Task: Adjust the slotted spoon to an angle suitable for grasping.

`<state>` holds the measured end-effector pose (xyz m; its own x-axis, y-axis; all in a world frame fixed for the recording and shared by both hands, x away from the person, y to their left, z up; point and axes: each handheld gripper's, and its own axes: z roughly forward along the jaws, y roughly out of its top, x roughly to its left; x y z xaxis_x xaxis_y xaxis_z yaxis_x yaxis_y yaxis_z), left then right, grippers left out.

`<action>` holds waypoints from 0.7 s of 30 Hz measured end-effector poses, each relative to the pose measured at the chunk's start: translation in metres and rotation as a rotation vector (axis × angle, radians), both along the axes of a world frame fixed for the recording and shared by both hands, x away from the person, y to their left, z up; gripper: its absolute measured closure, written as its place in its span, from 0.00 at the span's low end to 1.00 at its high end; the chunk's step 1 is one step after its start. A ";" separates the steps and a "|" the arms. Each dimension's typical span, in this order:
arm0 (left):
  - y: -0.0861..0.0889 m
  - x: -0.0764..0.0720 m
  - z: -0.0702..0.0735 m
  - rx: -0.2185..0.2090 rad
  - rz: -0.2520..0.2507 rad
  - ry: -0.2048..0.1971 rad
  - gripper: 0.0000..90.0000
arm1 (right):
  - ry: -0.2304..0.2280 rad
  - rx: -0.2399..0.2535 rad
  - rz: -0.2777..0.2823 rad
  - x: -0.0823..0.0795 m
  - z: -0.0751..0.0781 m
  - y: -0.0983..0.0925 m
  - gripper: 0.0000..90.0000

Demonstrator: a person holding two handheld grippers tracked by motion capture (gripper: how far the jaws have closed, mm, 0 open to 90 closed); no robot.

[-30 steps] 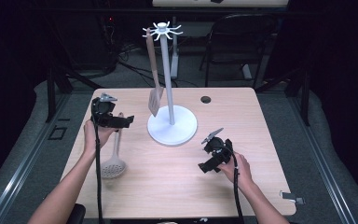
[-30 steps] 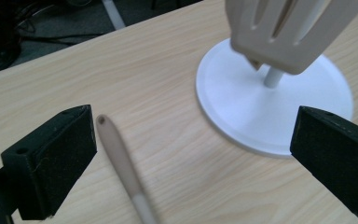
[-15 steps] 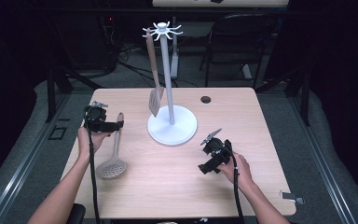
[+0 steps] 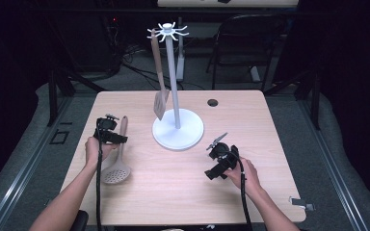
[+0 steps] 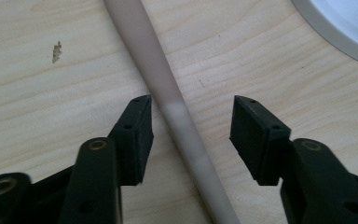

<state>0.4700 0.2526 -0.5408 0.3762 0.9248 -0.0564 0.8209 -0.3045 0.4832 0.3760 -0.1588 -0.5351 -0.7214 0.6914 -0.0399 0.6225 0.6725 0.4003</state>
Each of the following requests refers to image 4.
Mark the person's right hand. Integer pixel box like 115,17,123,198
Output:
223,157,263,198

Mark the white utensil rack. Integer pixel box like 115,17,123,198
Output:
146,21,205,152

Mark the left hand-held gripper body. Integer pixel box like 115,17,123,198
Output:
93,113,120,142

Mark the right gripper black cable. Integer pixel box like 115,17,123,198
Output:
235,153,254,231

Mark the beige slotted spatula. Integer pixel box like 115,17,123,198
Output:
149,28,171,122

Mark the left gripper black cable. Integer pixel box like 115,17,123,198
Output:
95,118,105,231

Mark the white background stand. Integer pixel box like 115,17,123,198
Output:
174,16,187,83

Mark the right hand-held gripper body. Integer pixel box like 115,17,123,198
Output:
205,132,240,171

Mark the black chair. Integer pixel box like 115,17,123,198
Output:
205,13,288,92

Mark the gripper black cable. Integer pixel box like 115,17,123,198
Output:
95,118,105,231
235,153,254,231

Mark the black floor cable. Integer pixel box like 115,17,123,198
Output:
121,44,206,91

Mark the grey metal bracket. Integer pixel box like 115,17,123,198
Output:
288,195,316,212

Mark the black metal frame leg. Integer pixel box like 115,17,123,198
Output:
263,68,322,131
46,65,107,127

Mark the black padded chair part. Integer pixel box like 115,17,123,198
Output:
68,210,90,231

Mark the beige skimmer spoon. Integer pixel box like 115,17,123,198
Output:
100,115,132,185

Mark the white stand foot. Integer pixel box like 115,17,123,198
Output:
250,65,262,84

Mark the person's left hand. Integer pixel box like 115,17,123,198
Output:
85,136,119,167

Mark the aluminium floor rail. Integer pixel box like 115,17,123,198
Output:
295,95,370,231
0,95,75,231

